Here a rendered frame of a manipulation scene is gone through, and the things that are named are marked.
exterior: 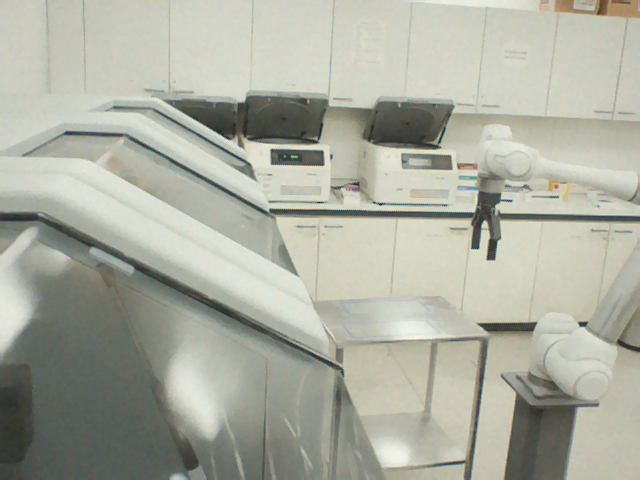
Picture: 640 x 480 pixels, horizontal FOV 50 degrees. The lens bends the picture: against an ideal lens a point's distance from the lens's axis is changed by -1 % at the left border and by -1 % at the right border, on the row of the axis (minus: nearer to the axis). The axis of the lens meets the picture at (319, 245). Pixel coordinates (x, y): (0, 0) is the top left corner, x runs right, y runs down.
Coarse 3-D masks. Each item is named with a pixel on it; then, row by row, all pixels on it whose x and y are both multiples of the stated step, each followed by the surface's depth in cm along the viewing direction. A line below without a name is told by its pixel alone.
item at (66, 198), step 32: (0, 192) 76; (32, 192) 77; (64, 192) 79; (96, 192) 86; (96, 224) 79; (128, 224) 82; (160, 256) 81; (192, 256) 85; (224, 288) 83; (256, 288) 89; (288, 320) 86; (320, 352) 87
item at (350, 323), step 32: (320, 320) 267; (352, 320) 266; (384, 320) 268; (416, 320) 270; (448, 320) 272; (480, 352) 262; (480, 384) 265; (384, 416) 305; (416, 416) 307; (384, 448) 279; (416, 448) 281; (448, 448) 282
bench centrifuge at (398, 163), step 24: (384, 96) 449; (384, 120) 469; (408, 120) 471; (432, 120) 472; (360, 144) 493; (384, 144) 493; (408, 144) 497; (432, 144) 486; (360, 168) 492; (384, 168) 444; (408, 168) 446; (432, 168) 449; (456, 168) 453; (384, 192) 447; (408, 192) 449; (432, 192) 452
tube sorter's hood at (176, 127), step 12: (120, 108) 233; (132, 108) 235; (144, 108) 237; (156, 120) 215; (168, 120) 233; (180, 132) 221; (192, 132) 241; (192, 144) 210; (204, 144) 228; (216, 144) 246; (216, 156) 216; (228, 156) 234; (240, 168) 222; (252, 168) 241
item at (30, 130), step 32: (0, 128) 134; (32, 128) 136; (64, 128) 154; (96, 128) 158; (128, 128) 159; (0, 160) 94; (32, 160) 96; (64, 160) 97; (192, 160) 164; (128, 192) 96; (256, 192) 172; (160, 224) 94; (192, 224) 101; (224, 256) 96; (256, 256) 106; (288, 288) 100
